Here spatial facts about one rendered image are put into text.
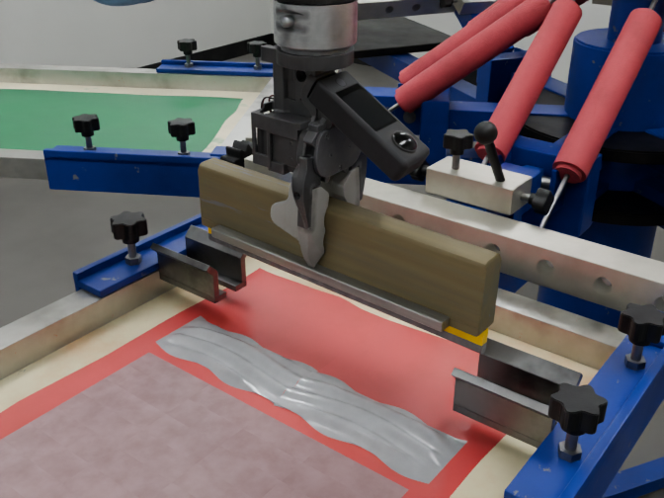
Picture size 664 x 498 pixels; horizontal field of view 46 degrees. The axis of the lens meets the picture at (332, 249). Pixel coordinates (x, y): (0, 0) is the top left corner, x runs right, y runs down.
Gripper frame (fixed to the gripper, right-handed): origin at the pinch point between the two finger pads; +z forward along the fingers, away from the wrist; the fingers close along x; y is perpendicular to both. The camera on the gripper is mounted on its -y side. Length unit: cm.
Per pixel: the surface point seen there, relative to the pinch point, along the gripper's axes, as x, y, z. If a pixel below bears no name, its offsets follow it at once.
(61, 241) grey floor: -104, 220, 110
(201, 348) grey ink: 7.7, 12.2, 13.1
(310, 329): -3.1, 5.4, 13.5
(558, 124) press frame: -73, 6, 7
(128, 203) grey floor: -146, 228, 110
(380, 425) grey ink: 6.4, -11.0, 12.8
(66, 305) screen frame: 14.1, 27.0, 10.2
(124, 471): 25.1, 4.1, 13.6
